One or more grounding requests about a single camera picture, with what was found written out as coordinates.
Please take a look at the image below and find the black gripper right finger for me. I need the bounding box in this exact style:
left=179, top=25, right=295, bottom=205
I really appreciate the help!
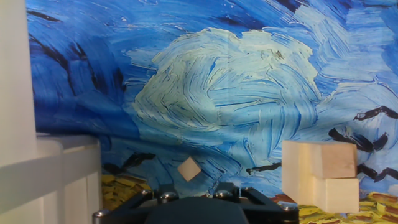
left=212, top=182, right=300, bottom=224

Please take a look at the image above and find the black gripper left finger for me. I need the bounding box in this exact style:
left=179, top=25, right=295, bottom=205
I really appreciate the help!
left=92, top=183, right=180, bottom=224

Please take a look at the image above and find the small wooden cube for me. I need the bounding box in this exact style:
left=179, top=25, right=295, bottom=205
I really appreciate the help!
left=177, top=156, right=203, bottom=183

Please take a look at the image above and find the stepped wooden block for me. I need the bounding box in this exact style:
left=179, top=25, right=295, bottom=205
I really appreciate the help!
left=281, top=139, right=361, bottom=214

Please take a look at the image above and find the white plastic drawer cabinet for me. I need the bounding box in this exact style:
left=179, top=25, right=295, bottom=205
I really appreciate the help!
left=0, top=0, right=39, bottom=167

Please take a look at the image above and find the blue and yellow painted cloth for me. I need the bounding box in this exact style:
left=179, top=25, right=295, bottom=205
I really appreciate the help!
left=24, top=0, right=398, bottom=224

